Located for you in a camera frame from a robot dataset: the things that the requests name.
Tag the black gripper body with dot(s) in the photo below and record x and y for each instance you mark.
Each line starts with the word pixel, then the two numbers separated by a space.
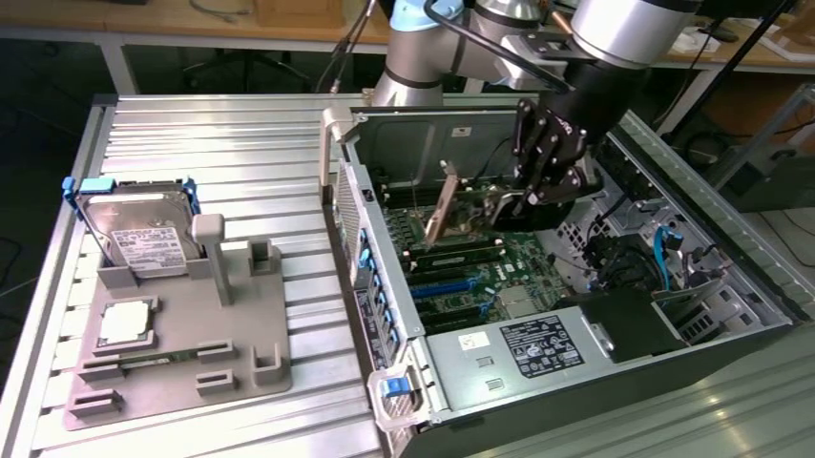
pixel 598 95

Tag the graphics card with black fan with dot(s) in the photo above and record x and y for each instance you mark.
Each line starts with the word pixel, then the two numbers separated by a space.
pixel 528 220

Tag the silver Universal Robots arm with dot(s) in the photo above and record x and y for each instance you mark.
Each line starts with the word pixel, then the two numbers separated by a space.
pixel 432 52

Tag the silver disk bay cage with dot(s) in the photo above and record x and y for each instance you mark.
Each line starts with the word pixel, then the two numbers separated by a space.
pixel 567 243

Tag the white plastic desk item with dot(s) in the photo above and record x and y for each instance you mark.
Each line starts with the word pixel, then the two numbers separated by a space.
pixel 696 45

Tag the green motherboard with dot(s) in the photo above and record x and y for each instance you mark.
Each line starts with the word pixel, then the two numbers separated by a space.
pixel 503 272

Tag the black RAM slot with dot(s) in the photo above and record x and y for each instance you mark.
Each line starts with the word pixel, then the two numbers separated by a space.
pixel 407 188
pixel 407 199

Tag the thin locking lever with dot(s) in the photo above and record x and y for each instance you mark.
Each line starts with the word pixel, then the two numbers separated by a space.
pixel 415 202

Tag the black RAM stick with label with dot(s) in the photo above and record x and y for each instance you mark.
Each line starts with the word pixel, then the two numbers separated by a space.
pixel 458 262

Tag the silver chipset heatsink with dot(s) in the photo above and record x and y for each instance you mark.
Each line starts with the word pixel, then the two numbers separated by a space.
pixel 522 303

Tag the black tripod leg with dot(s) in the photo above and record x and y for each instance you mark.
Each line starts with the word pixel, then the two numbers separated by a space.
pixel 752 43

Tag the blue expansion slot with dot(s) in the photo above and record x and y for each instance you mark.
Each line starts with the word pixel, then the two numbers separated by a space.
pixel 446 288

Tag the black monitor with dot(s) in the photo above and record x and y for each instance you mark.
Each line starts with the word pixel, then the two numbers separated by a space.
pixel 744 7

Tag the black expansion slot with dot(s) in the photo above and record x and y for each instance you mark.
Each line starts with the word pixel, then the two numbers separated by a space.
pixel 455 318

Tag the dark equipment box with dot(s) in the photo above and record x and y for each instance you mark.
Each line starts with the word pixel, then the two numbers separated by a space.
pixel 783 181

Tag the grey power supply unit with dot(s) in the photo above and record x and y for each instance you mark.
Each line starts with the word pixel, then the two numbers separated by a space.
pixel 484 377

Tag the black office chair base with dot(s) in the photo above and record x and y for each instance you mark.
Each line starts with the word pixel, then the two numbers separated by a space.
pixel 255 57

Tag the open black PC case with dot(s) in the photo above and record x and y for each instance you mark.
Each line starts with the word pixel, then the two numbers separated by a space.
pixel 572 420

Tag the blue case latch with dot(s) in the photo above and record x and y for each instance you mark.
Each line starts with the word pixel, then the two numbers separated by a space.
pixel 395 386

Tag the silver hard disk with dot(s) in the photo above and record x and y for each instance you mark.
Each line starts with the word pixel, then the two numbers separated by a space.
pixel 127 214

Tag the blue disk caddy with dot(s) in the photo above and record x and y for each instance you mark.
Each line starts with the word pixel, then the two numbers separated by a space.
pixel 96 185

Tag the green RAM stick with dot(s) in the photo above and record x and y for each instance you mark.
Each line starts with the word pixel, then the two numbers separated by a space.
pixel 181 355

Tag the silver CPU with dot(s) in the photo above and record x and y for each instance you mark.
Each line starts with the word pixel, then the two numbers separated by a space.
pixel 125 323

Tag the grey parts rack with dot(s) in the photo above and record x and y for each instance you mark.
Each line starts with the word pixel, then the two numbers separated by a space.
pixel 177 386

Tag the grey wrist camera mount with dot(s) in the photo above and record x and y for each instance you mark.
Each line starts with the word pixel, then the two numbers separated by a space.
pixel 542 47

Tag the wooden desk white frame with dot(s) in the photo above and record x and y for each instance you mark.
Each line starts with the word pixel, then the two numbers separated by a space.
pixel 95 14

